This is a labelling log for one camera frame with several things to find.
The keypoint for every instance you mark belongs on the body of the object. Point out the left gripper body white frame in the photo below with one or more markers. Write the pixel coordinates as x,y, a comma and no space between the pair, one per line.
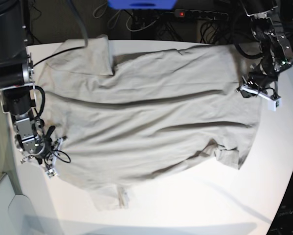
260,85

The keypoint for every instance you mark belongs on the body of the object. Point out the blue box at top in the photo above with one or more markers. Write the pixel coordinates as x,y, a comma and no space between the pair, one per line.
142,4

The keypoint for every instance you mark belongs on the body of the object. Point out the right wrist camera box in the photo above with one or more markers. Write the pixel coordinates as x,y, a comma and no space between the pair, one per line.
52,172

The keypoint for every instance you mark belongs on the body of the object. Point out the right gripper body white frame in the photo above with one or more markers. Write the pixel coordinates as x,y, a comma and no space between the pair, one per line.
48,156

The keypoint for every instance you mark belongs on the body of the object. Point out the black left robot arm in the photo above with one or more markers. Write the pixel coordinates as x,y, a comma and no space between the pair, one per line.
276,53

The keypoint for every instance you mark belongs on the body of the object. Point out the grey t-shirt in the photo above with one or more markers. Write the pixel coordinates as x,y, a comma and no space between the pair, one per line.
137,117

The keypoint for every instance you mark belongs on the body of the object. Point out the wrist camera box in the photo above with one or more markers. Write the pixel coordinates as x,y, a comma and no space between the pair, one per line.
273,104
52,172

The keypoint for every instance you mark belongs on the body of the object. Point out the black power strip red switch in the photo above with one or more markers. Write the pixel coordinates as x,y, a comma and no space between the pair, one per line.
200,15

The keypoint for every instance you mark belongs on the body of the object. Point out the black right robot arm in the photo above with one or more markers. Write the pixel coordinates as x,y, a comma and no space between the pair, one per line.
18,92

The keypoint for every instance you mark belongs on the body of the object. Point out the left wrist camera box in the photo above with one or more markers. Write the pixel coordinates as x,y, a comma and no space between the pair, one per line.
273,104

